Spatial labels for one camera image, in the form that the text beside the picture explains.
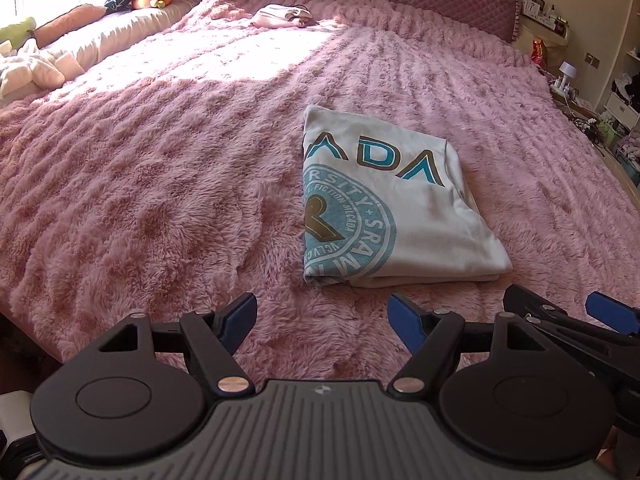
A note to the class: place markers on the white table lamp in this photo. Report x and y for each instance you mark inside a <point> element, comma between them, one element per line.
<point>567,72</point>

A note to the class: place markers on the white wall shelf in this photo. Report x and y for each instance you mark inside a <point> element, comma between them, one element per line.
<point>545,20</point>

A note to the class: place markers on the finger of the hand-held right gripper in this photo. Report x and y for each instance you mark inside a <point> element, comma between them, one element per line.
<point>550,312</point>
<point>612,312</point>

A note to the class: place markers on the green storage bin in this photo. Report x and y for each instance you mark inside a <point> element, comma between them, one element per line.
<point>609,134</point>

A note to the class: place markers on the white plush toy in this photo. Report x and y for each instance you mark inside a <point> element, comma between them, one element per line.
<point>35,67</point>

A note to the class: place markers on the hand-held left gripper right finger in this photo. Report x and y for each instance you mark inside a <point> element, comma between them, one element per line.
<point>405,317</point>

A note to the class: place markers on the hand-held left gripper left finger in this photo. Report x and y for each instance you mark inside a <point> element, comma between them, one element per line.
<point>235,317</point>

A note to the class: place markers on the red snack bag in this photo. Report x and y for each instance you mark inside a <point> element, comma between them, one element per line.
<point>539,52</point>

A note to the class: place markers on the small pink garment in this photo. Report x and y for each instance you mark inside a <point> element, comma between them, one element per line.
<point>280,16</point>

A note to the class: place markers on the wall socket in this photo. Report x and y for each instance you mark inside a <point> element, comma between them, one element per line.
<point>592,59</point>

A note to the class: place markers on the white open wardrobe shelves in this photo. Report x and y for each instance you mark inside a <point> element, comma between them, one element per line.
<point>625,90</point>

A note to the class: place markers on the white printed sweatshirt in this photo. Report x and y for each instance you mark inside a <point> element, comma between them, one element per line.
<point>400,200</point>

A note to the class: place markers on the brown long pillow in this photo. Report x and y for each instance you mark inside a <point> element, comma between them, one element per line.
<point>70,25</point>

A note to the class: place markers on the wooden bedside table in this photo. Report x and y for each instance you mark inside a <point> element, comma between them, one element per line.
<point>572,102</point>

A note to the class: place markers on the beige window seat cushion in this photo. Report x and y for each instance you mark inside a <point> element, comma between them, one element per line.
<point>125,30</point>

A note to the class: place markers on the green plush toy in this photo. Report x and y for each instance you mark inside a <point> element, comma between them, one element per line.
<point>17,30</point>

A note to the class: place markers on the pink fluffy blanket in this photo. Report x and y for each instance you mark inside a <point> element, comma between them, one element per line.
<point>150,185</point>

